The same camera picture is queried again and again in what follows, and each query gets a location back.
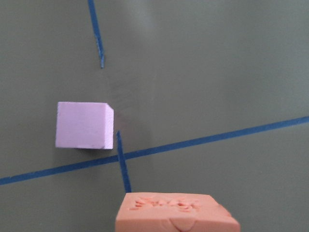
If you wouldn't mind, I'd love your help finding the pink foam cube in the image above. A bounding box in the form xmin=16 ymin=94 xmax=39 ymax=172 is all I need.
xmin=55 ymin=101 xmax=114 ymax=149

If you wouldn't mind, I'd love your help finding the orange foam cube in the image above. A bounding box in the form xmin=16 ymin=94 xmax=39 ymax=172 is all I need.
xmin=115 ymin=192 xmax=241 ymax=232

